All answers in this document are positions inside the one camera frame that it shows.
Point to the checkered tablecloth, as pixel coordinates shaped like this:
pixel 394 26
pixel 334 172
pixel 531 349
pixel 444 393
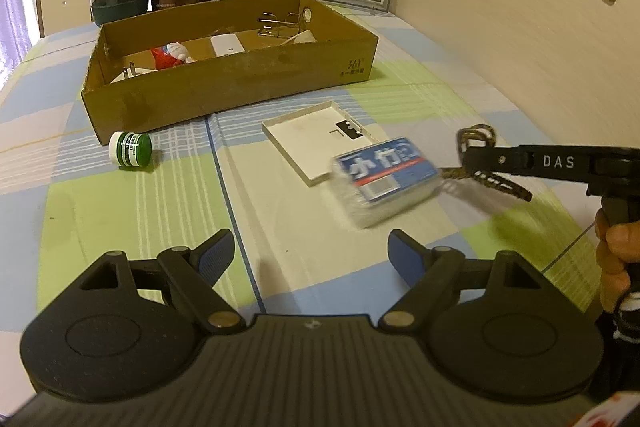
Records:
pixel 150 207

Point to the white plug adapter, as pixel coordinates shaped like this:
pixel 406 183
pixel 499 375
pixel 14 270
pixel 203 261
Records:
pixel 132 76

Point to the red white toy figure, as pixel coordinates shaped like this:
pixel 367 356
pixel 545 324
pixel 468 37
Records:
pixel 170 56

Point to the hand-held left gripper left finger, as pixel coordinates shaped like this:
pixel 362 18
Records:
pixel 215 254

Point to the person's right hand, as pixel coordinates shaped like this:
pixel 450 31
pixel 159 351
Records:
pixel 617 257

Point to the flat white box lid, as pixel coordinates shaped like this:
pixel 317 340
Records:
pixel 310 142

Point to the red white printed card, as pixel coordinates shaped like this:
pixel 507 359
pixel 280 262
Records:
pixel 617 414

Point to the brown cardboard box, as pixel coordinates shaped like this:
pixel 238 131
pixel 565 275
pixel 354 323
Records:
pixel 225 82

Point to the clear box with blue label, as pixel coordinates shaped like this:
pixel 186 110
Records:
pixel 387 179

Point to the person's right forearm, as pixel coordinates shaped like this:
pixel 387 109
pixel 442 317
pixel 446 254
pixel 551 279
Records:
pixel 622 347

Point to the white round lid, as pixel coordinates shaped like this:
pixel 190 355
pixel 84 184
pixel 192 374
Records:
pixel 302 38

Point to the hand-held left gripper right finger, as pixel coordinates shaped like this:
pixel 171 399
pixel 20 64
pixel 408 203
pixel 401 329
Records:
pixel 406 257

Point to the white rectangular device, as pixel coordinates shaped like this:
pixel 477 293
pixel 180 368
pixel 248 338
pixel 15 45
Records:
pixel 227 45

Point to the small green white jar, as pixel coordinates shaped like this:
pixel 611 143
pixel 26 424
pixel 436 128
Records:
pixel 131 149

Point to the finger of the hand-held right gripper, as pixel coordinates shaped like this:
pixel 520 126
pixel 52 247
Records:
pixel 530 162

